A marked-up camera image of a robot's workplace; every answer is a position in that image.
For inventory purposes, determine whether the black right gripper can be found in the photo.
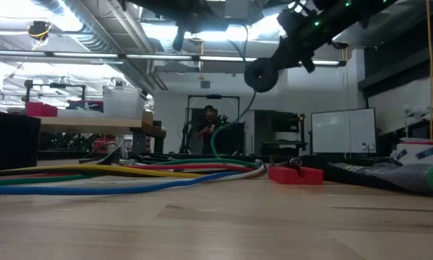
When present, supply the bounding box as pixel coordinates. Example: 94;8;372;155
270;10;343;73

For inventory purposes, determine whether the clear plastic storage bin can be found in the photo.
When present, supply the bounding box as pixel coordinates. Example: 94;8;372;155
103;87;146;121

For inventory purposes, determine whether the small black metal tool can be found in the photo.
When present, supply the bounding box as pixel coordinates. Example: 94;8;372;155
273;157;304;169

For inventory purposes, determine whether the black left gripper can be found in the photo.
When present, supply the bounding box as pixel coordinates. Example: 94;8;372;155
129;0;239;52

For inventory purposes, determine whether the black yellow cord reel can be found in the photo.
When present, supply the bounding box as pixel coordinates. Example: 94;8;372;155
27;20;53;48

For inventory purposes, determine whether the wooden workbench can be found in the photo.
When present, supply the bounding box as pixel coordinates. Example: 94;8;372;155
38;110;167;156

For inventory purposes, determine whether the white board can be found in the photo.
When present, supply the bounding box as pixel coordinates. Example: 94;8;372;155
310;107;377;155

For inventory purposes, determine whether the black grey work glove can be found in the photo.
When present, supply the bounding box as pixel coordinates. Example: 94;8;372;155
309;158;433;198

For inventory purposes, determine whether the long ceiling light bar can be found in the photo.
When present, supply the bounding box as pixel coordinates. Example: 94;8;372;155
0;49;348;69

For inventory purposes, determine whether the white cord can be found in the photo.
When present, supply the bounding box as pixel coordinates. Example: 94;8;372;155
20;164;267;189

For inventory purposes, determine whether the red and white box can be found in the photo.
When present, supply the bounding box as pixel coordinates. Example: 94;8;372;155
395;139;433;166

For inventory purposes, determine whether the yellow cord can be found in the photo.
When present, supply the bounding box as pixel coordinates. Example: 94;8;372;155
0;164;203;181

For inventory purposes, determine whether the black shelving unit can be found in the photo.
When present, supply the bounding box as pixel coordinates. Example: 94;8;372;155
244;109;308;157

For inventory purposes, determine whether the black frame rig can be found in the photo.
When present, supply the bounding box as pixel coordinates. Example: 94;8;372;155
23;79;88;105
179;95;246;157

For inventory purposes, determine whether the red studded block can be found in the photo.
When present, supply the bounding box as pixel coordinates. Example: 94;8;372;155
267;165;325;187

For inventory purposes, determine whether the person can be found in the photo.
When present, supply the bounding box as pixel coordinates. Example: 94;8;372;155
195;105;228;155

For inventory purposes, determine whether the blue cord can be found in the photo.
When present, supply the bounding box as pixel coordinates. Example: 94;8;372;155
0;171;246;197

